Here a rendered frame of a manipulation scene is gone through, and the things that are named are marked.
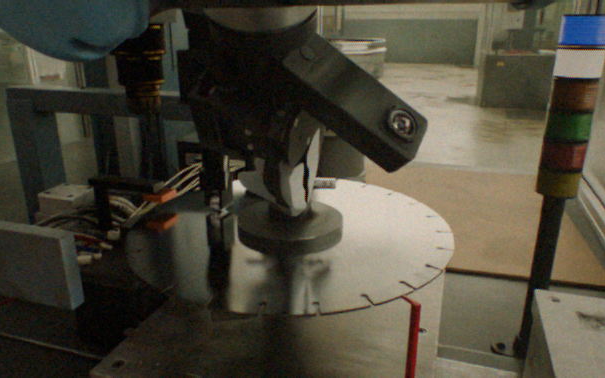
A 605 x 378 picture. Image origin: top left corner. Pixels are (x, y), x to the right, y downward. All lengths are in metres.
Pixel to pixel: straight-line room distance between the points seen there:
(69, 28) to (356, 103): 0.21
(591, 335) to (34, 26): 0.46
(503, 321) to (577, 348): 0.31
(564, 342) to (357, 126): 0.26
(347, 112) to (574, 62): 0.30
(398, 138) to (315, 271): 0.15
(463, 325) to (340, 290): 0.37
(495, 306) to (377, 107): 0.51
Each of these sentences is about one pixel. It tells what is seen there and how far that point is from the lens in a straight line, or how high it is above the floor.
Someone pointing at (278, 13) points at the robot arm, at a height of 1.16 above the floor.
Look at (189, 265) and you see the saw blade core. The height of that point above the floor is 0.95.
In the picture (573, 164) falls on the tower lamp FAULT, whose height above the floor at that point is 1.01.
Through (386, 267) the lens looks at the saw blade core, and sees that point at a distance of 0.43.
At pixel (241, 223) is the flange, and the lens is 0.49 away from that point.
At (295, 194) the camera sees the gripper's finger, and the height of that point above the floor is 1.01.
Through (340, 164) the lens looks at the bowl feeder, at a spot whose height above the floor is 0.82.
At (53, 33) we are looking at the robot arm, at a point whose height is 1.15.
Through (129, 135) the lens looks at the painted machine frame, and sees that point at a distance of 1.16.
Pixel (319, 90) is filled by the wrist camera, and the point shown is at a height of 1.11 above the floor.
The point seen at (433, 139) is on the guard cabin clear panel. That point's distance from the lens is 1.55.
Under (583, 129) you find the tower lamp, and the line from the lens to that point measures 0.59.
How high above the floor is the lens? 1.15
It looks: 19 degrees down
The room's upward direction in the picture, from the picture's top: straight up
